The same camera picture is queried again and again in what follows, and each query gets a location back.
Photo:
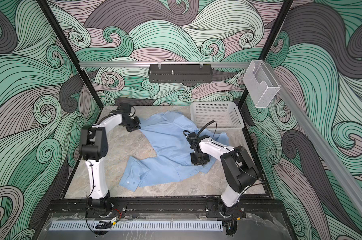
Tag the aluminium wall rail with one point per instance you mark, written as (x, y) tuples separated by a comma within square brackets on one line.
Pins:
[(127, 64), (296, 102)]

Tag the white slotted cable duct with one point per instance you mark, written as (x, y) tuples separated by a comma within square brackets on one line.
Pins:
[(139, 226)]

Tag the clear plastic wall bin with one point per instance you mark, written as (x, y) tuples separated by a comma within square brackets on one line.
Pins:
[(261, 82)]

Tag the light blue long sleeve shirt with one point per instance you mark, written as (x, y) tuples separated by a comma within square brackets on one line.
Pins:
[(172, 163)]

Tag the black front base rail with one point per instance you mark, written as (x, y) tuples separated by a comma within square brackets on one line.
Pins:
[(210, 207)]

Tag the aluminium back wall rail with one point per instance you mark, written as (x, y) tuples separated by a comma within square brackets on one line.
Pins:
[(127, 64)]

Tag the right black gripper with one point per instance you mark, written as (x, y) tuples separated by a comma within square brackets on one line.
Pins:
[(205, 159)]

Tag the white plastic laundry basket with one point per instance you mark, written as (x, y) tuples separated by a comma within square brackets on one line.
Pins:
[(226, 115)]

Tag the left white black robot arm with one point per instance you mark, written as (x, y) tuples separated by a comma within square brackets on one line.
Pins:
[(94, 147)]

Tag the black perforated wall tray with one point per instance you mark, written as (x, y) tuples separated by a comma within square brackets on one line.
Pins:
[(186, 74)]

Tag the aluminium right wall rail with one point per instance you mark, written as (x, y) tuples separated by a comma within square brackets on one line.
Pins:
[(296, 102)]

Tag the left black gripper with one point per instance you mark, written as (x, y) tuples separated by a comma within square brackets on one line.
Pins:
[(136, 126)]

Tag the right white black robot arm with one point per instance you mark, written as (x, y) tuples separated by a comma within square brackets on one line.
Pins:
[(239, 168)]

